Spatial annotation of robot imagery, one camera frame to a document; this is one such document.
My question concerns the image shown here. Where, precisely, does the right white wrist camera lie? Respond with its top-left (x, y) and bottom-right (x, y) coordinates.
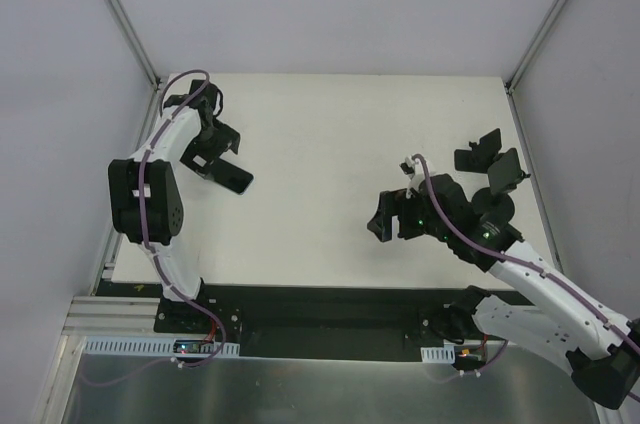
top-left (400, 156), bottom-right (425, 198)

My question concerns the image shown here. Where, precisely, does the black smartphone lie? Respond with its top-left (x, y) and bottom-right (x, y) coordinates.
top-left (209, 159), bottom-right (254, 195)

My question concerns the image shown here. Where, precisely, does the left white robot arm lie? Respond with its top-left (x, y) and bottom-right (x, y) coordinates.
top-left (108, 80), bottom-right (254, 333)

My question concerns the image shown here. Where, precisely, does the aluminium frame post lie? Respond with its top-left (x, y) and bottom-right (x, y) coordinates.
top-left (504, 0), bottom-right (571, 95)
top-left (104, 0), bottom-right (162, 89)

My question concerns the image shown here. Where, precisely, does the right white cable duct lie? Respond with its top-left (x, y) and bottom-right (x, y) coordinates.
top-left (420, 344), bottom-right (486, 365)

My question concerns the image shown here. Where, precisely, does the white cable duct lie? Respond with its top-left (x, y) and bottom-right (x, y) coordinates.
top-left (84, 336), bottom-right (240, 359)
top-left (420, 344), bottom-right (486, 365)

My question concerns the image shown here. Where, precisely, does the black round-base clamp stand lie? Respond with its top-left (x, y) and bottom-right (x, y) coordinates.
top-left (471, 148), bottom-right (531, 224)

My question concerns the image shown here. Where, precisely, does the left white cable duct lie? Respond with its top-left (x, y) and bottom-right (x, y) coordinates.
top-left (84, 336), bottom-right (240, 359)

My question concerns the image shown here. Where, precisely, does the left aluminium frame post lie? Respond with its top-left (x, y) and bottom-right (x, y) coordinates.
top-left (104, 0), bottom-right (162, 89)

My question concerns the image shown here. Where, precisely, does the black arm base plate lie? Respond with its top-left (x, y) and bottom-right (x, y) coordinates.
top-left (97, 282), bottom-right (490, 363)

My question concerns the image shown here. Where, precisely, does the black folding phone stand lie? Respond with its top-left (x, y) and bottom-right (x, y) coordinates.
top-left (454, 128), bottom-right (502, 174)

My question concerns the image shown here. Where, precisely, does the right aluminium frame post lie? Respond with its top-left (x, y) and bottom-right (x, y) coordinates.
top-left (504, 0), bottom-right (571, 95)

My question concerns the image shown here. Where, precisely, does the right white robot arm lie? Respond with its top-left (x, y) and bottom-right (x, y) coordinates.
top-left (367, 174), bottom-right (639, 409)

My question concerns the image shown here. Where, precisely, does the aluminium front rail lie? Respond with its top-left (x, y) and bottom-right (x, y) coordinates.
top-left (62, 296), bottom-right (159, 337)

